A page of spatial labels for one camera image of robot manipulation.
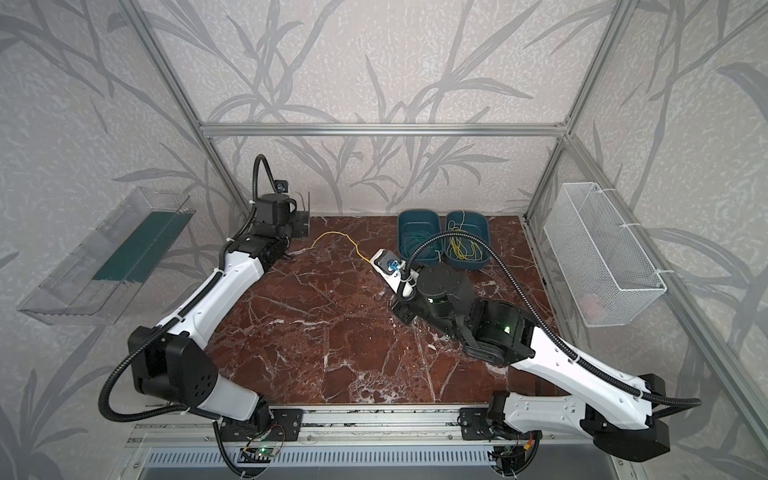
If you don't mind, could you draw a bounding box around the white wire mesh basket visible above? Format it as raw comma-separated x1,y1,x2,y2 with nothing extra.
544,182,667,328

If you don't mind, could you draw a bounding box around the yellow cable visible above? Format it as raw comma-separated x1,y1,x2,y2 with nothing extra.
308,218,484,266

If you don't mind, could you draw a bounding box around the dark grey foam spool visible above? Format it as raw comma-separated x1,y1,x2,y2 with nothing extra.
294,192,311,238

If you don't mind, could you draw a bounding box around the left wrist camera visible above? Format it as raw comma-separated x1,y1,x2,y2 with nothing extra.
272,179,289,194

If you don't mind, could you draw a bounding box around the right teal plastic bin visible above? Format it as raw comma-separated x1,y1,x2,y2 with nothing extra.
443,210,490,270

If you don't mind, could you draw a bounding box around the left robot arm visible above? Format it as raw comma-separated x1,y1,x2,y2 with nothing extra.
98,154,309,431

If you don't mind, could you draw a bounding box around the teal plastic bin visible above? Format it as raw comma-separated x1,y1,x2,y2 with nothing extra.
443,210,490,270
397,209,442,265

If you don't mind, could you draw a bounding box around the clear plastic wall tray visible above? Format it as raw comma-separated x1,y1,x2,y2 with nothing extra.
18,187,196,326

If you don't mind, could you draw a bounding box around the green circuit board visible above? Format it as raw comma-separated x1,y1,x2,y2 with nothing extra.
238,446,280,464

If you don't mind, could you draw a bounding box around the left teal plastic bin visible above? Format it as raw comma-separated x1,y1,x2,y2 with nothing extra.
397,209,442,265

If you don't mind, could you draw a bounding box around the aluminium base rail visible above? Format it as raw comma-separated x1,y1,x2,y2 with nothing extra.
107,404,637,480

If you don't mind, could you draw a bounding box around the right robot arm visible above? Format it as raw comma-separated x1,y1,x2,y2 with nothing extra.
370,230,703,462

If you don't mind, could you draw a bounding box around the aluminium frame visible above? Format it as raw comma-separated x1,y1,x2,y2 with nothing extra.
118,1,767,448

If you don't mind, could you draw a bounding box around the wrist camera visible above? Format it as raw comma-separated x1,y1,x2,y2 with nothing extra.
371,249,418,299
272,179,289,194

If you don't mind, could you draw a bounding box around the green cable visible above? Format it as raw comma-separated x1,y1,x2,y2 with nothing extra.
400,223,441,260

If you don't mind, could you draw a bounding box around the pink object in basket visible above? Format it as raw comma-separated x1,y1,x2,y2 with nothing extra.
578,294,605,321

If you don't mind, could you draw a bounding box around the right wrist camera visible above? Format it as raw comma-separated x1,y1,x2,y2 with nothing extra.
371,249,418,299

